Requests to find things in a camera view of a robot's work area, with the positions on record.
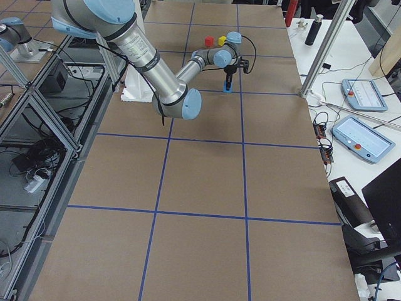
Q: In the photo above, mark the red foam block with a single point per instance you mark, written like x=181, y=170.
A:
x=209, y=41

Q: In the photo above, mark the black monitor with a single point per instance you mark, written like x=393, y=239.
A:
x=382, y=195

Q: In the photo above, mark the yellow foam block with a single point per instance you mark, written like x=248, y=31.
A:
x=221, y=40

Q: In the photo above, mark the white camera post base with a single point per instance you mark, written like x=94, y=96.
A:
x=135, y=88

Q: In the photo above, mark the black water bottle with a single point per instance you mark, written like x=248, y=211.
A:
x=315, y=27

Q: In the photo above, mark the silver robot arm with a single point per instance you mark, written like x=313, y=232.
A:
x=116, y=22

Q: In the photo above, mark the black desktop device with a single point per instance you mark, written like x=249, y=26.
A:
x=350, y=208

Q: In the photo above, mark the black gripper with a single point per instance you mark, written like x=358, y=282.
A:
x=229, y=71

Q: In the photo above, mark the far teach pendant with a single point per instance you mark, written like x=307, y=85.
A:
x=363, y=95

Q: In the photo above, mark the wooden plank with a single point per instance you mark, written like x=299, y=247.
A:
x=387, y=57

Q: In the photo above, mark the orange circuit board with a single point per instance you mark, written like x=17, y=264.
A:
x=325, y=145

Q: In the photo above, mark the near teach pendant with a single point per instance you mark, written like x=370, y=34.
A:
x=362, y=140

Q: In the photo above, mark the black box under table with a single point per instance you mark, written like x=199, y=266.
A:
x=56, y=80

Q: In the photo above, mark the blue foam block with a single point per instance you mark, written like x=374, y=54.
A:
x=227, y=88

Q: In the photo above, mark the white power strip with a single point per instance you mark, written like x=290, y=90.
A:
x=34, y=184

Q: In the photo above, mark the teach pendant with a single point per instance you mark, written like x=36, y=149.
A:
x=363, y=95
x=362, y=140

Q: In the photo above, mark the aluminium frame post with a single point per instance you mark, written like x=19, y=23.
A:
x=335, y=26

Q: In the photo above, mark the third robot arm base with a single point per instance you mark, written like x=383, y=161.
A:
x=18, y=42

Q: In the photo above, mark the red fire extinguisher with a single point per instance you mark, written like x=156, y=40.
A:
x=291, y=9

